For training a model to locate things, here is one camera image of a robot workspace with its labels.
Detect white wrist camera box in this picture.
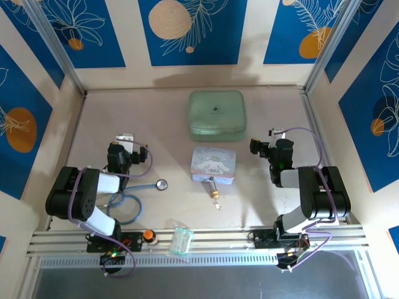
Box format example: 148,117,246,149
268,126,287,140
114,133,135,150

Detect clear plastic container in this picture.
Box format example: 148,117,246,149
166,217,195,257

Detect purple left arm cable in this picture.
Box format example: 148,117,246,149
68,140,154,278

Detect black left controller box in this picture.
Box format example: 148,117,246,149
99,252,127,266

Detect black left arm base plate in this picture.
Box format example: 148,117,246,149
86,232,144,253

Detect orange button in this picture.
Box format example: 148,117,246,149
142,229,158,245

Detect aluminium frame rail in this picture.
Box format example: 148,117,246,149
26,229,370,258

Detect green square zip case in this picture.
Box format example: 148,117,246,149
188,90,248,143

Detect blue floral wall panel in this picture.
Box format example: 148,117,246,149
263,0,347,65
138,0,249,67
40,0,127,69

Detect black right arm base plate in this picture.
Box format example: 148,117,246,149
254,229,309,250

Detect aluminium corner post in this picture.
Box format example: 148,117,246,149
304,0,362,94
23,0,87,96

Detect black right controller box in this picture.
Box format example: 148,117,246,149
276,250,304,271

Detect blue stethoscope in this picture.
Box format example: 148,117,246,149
104,179,168,225

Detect slotted grey cable duct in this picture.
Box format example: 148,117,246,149
40,255,278,269

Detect cartoon dog tin box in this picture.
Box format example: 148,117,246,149
190,146,237,185

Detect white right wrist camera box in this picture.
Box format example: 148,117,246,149
268,126,287,140

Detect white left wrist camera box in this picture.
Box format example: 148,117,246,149
114,133,135,150

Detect black controller box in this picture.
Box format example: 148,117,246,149
276,250,304,271
99,252,127,266

